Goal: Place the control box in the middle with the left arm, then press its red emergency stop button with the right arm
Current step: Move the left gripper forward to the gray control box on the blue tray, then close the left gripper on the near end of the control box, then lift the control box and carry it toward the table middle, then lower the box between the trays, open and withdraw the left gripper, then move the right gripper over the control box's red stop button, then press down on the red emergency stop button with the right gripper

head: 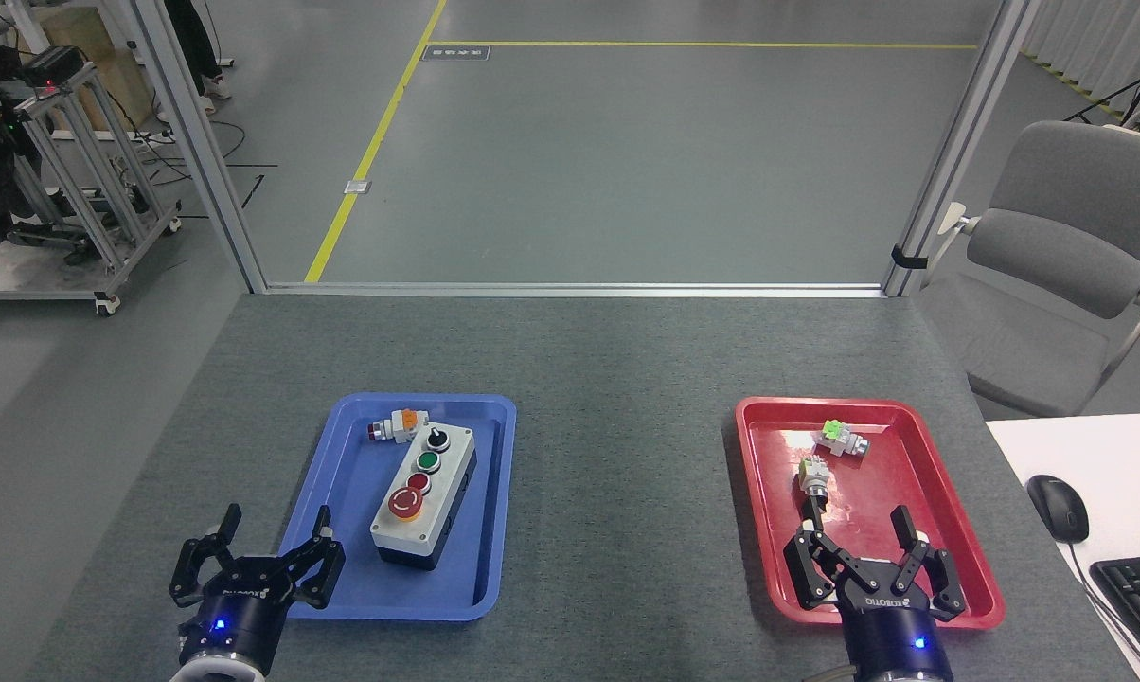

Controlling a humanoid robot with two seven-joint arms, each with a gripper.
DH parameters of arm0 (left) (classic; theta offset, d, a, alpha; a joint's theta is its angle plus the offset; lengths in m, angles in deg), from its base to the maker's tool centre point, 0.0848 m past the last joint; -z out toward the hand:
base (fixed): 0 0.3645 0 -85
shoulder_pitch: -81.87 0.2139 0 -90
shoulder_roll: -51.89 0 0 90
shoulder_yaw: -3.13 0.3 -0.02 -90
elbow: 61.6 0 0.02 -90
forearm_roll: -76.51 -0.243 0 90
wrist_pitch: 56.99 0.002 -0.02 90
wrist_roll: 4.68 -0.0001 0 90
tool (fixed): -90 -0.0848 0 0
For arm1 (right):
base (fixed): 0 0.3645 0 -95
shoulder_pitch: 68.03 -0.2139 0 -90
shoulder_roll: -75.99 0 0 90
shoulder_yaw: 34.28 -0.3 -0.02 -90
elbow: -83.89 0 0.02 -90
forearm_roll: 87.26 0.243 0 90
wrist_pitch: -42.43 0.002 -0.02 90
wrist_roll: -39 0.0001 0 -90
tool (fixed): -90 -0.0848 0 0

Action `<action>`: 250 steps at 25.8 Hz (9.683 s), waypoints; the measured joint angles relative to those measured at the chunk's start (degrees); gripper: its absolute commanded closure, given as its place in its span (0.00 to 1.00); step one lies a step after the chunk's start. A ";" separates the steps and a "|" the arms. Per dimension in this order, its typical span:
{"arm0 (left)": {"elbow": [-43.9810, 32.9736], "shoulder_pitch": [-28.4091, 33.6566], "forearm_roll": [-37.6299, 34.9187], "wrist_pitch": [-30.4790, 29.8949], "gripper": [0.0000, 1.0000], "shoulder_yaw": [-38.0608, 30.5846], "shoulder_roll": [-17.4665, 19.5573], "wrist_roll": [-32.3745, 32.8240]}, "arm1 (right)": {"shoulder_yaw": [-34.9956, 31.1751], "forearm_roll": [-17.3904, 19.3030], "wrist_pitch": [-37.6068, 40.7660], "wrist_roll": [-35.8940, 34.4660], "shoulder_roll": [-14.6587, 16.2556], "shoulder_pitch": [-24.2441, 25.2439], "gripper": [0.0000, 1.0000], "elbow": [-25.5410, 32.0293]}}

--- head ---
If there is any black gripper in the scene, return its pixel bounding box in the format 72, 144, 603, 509
783, 500, 968, 682
169, 503, 347, 670

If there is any grey control box with buttons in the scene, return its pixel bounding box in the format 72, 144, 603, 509
369, 423, 478, 572

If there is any push button with green block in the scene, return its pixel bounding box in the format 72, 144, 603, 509
812, 420, 870, 460

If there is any push button with orange block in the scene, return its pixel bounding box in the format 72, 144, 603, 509
366, 409, 425, 446

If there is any wooden box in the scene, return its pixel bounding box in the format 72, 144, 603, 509
21, 8, 154, 134

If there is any blue plastic tray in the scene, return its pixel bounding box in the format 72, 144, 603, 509
264, 392, 518, 623

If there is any red plastic tray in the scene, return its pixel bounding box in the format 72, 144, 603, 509
734, 396, 1006, 631

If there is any black computer mouse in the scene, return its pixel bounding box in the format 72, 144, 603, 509
1026, 474, 1091, 545

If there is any white desk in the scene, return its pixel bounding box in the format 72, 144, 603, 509
985, 412, 1140, 682

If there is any grey office chair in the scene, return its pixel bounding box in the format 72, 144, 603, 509
916, 120, 1140, 420

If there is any person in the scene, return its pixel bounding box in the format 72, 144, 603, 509
161, 0, 235, 117

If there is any black tripod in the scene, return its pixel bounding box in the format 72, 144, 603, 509
1064, 36, 1140, 134

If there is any white curtain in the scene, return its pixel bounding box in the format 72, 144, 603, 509
1020, 0, 1140, 119

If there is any black selector switch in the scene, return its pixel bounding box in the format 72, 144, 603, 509
795, 455, 834, 517

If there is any black mouse cable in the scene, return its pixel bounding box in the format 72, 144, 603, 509
1067, 540, 1140, 682

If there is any aluminium frame cart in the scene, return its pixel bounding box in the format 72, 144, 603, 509
0, 62, 183, 316

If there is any black floor cable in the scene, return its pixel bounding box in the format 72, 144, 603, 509
125, 114, 279, 211

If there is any silver aluminium post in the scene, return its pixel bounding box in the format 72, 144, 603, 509
881, 0, 1042, 298
127, 0, 268, 295

